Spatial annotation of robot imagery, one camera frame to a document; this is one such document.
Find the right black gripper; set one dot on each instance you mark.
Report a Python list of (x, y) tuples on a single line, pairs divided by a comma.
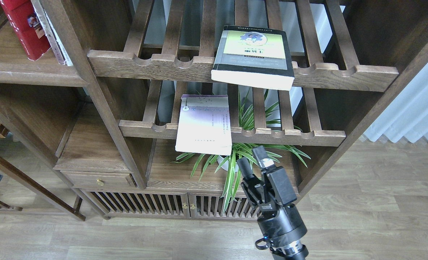
[(280, 222)]

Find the red paperback book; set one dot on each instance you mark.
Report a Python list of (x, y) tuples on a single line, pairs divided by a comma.
[(23, 19)]

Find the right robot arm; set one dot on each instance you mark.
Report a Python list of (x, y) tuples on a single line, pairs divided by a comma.
[(279, 220)]

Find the white plant pot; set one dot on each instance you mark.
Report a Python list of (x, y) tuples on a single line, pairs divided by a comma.
[(225, 161)]

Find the green spider plant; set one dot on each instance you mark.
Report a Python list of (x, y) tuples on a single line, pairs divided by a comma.
[(246, 121)]

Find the pale lilac paperback book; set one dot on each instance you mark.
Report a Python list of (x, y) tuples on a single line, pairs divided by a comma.
[(204, 125)]

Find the brass drawer knob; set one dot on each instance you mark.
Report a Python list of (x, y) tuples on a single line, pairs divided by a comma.
[(100, 182)]

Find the yellow and black thick book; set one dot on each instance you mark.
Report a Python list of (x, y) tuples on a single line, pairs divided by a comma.
[(254, 57)]

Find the dark wooden bookshelf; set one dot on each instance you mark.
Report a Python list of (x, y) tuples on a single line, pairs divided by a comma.
[(113, 115)]

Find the upright white-spined book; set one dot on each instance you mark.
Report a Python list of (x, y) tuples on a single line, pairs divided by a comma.
[(56, 44)]

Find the white curtain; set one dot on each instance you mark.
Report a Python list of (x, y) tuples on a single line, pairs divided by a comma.
[(407, 116)]

